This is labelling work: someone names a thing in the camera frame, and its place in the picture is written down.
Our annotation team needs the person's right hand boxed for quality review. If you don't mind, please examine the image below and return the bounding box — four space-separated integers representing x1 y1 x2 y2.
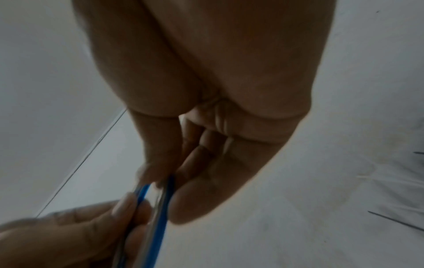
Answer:
71 0 337 225

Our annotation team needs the person's left hand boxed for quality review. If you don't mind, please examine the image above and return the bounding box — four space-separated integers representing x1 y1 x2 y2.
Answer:
0 192 154 268

